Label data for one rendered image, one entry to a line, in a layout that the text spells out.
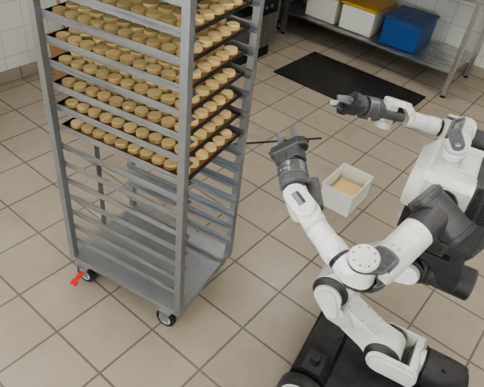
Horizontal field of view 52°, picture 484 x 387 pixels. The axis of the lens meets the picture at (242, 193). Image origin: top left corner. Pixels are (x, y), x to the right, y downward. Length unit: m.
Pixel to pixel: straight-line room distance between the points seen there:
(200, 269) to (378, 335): 0.89
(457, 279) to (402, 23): 3.53
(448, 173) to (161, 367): 1.45
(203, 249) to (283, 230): 0.59
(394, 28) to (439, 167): 3.57
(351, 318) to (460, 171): 0.80
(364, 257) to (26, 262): 1.93
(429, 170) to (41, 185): 2.36
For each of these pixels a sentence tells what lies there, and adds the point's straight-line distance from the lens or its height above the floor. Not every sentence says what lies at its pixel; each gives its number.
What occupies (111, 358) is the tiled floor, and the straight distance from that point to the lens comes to 2.35.
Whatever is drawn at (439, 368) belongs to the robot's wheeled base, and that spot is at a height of 0.35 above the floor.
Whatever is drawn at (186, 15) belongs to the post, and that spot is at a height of 1.48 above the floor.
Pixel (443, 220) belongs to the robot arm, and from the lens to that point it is 1.38.
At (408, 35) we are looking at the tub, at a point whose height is 0.38.
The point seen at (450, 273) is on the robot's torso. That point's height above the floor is 0.84.
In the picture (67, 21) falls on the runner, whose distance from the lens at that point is 1.82.
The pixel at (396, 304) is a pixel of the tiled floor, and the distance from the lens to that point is 2.75.
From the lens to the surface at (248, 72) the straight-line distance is 1.95.
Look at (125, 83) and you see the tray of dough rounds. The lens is 1.80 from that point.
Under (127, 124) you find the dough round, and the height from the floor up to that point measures 0.97.
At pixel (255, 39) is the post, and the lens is 1.90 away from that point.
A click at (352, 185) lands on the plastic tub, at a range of 3.30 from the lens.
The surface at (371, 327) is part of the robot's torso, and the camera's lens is 2.09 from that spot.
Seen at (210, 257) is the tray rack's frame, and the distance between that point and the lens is 2.51.
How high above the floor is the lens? 1.98
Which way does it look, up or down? 39 degrees down
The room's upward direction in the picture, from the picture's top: 8 degrees clockwise
